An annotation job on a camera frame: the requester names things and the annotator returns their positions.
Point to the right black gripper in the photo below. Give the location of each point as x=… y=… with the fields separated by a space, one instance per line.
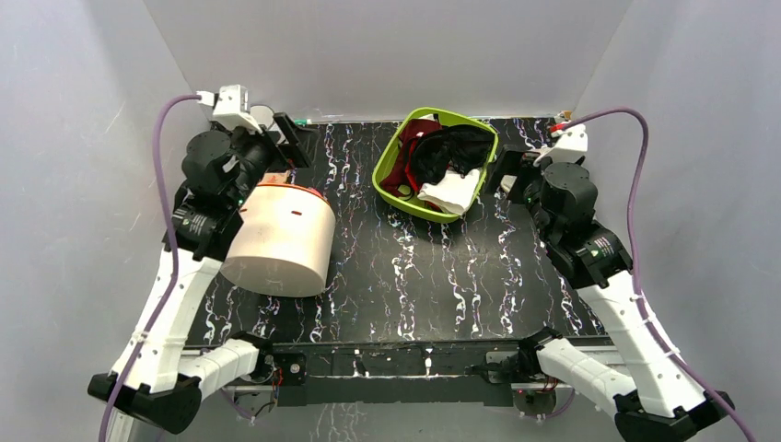
x=509 y=173

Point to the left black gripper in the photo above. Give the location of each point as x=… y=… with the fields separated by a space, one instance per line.
x=269 y=140

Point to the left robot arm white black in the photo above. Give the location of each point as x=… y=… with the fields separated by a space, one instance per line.
x=221 y=168

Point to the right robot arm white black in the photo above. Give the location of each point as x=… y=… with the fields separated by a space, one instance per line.
x=653 y=398

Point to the white grey-trimmed mesh bag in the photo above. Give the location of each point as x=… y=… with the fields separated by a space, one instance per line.
x=264 y=116

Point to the black lace bra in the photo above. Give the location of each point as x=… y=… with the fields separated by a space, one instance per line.
x=460 y=148

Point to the white folded garment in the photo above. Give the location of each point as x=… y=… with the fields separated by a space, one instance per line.
x=454 y=193

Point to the green plastic basket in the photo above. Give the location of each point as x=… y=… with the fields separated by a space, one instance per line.
x=415 y=206

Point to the dark red garment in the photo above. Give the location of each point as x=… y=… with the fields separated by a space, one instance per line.
x=400 y=182

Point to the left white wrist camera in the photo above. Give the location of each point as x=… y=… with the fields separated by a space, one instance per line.
x=230 y=107

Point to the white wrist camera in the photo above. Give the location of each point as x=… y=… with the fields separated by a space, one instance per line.
x=230 y=107
x=570 y=145

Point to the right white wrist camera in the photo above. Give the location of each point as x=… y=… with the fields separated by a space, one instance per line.
x=570 y=145

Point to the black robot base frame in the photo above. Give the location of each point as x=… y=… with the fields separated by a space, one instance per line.
x=417 y=372

